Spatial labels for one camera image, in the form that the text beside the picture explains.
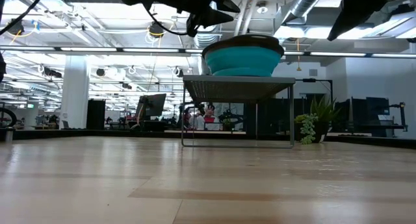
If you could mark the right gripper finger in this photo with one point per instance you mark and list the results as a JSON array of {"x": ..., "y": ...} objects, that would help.
[{"x": 351, "y": 19}]

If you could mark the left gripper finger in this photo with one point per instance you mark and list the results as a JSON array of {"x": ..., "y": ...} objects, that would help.
[
  {"x": 226, "y": 4},
  {"x": 217, "y": 17}
]

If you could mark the blue collapsible colander grey rim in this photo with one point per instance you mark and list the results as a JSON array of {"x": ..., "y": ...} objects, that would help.
[{"x": 243, "y": 61}]

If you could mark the black overhead mounted device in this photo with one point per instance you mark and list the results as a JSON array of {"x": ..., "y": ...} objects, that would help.
[
  {"x": 156, "y": 29},
  {"x": 15, "y": 26}
]

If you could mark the grey perforated metal stand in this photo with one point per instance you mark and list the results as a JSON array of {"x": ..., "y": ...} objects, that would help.
[{"x": 239, "y": 87}]

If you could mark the black desk with monitors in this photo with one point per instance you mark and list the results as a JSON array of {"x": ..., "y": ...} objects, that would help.
[{"x": 377, "y": 105}]

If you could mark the spiky green potted plant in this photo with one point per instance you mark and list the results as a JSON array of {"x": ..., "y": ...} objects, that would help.
[{"x": 321, "y": 112}]

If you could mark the person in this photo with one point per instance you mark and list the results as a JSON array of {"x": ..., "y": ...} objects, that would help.
[{"x": 208, "y": 115}]

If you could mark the red container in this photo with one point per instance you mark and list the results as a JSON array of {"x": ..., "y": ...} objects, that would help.
[{"x": 209, "y": 119}]

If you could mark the black computer monitor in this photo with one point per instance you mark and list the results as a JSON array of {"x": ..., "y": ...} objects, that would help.
[{"x": 155, "y": 104}]

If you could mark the overhead light bar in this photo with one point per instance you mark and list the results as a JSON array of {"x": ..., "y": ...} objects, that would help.
[{"x": 87, "y": 49}]

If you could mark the black cabinet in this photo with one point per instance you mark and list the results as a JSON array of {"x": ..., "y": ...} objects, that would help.
[{"x": 96, "y": 115}]

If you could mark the white building column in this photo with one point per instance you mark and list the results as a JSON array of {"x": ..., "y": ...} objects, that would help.
[{"x": 74, "y": 94}]

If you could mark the black round wheel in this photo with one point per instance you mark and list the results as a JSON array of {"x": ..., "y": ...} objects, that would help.
[{"x": 13, "y": 115}]

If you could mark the grey metal cylinder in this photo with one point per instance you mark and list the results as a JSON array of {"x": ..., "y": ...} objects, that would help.
[{"x": 9, "y": 134}]

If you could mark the silver ribbed air duct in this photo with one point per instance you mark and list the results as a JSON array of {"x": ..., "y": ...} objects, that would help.
[
  {"x": 305, "y": 3},
  {"x": 208, "y": 39}
]

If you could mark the thin black metal frame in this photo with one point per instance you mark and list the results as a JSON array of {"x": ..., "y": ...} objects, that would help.
[{"x": 308, "y": 80}]

